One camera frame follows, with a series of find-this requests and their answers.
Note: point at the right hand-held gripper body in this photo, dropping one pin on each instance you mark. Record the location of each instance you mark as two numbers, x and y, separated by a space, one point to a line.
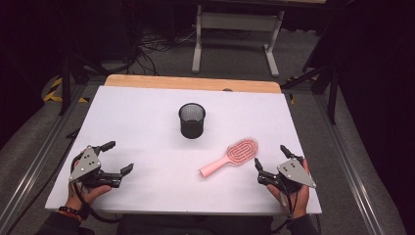
293 173

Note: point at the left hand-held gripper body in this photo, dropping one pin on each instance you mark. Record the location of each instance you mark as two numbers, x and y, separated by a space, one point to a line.
85 163

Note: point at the pink hairbrush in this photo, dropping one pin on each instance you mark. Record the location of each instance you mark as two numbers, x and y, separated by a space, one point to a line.
239 154

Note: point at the black mesh pen holder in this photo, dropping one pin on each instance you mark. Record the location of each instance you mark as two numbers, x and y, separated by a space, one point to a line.
192 125

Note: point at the person's right hand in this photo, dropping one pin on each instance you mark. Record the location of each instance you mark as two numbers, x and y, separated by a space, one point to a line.
299 202

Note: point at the person's left hand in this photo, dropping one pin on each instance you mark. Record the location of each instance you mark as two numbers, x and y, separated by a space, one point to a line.
85 197

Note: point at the white table mat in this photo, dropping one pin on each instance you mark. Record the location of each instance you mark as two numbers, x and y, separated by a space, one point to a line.
163 182

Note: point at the yellow black hazard tape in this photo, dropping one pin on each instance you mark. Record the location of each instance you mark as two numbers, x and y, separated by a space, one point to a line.
291 94
54 93

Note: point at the black tripod stand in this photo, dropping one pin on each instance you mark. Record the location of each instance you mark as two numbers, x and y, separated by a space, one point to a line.
331 88
67 81

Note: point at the grey metal floor rail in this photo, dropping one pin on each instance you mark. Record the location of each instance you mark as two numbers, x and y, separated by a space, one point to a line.
36 166
350 169

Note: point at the white metal table frame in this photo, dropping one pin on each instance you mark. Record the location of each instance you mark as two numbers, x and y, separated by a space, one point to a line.
239 22

